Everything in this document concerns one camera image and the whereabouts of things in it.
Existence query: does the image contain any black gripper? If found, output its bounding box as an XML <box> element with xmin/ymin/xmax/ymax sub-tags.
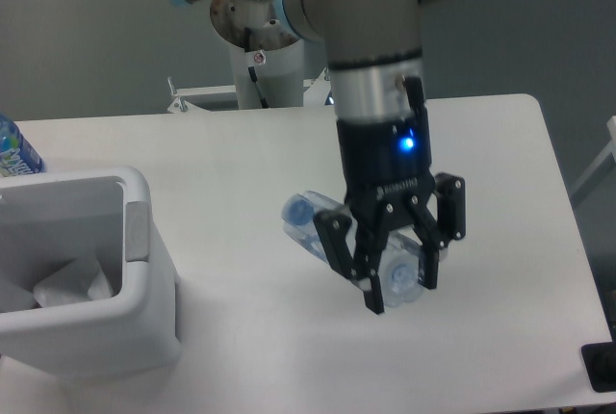
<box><xmin>314</xmin><ymin>106</ymin><xmax>466</xmax><ymax>314</ymax></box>

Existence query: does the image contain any clear plastic bottle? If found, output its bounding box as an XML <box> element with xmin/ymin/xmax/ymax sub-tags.
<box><xmin>281</xmin><ymin>191</ymin><xmax>424</xmax><ymax>308</ymax></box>

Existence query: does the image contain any clear plastic wrapper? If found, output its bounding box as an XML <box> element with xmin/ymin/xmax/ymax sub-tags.
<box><xmin>33</xmin><ymin>253</ymin><xmax>114</xmax><ymax>308</ymax></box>

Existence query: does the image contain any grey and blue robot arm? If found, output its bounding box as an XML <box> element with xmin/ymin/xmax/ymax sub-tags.
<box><xmin>171</xmin><ymin>0</ymin><xmax>466</xmax><ymax>314</ymax></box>

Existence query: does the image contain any white plastic trash can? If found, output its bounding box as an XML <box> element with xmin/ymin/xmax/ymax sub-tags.
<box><xmin>1</xmin><ymin>167</ymin><xmax>181</xmax><ymax>378</ymax></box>

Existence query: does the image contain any black table clamp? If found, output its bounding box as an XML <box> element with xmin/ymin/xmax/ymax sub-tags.
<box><xmin>581</xmin><ymin>342</ymin><xmax>615</xmax><ymax>393</ymax></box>

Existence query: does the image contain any white furniture leg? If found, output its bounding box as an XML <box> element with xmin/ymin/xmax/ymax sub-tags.
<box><xmin>570</xmin><ymin>116</ymin><xmax>615</xmax><ymax>208</ymax></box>

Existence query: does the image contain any blue labelled drink bottle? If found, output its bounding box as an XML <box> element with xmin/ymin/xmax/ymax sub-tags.
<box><xmin>1</xmin><ymin>115</ymin><xmax>45</xmax><ymax>177</ymax></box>

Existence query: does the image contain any white pedestal base frame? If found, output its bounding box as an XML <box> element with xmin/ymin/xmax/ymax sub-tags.
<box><xmin>167</xmin><ymin>68</ymin><xmax>334</xmax><ymax>114</ymax></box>

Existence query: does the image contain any black cable on pedestal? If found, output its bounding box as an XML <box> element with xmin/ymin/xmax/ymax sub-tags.
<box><xmin>243</xmin><ymin>26</ymin><xmax>270</xmax><ymax>110</ymax></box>

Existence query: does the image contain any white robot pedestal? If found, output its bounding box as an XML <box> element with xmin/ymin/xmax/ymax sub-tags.
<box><xmin>210</xmin><ymin>0</ymin><xmax>306</xmax><ymax>110</ymax></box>

